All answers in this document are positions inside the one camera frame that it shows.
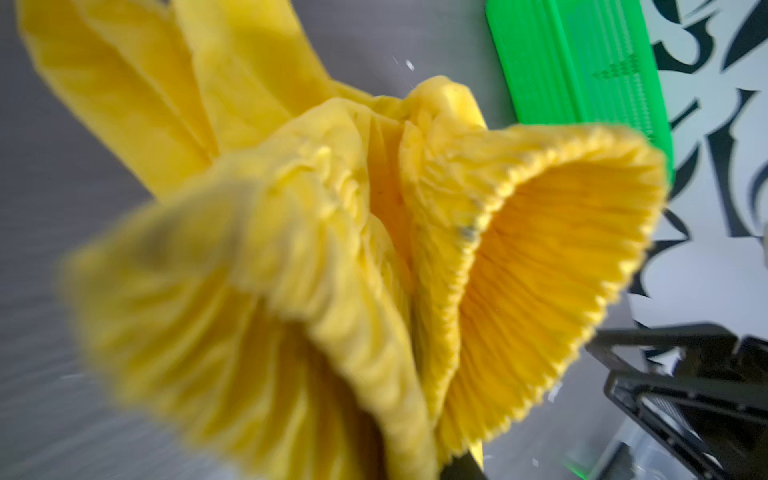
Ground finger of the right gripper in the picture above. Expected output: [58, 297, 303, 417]
[604, 371, 767, 479]
[586, 323, 739, 375]

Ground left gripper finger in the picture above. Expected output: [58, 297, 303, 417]
[440, 453, 487, 480]

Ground yellow shorts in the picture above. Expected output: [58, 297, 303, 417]
[16, 1, 668, 479]

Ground green plastic basket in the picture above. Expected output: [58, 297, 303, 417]
[485, 0, 675, 180]

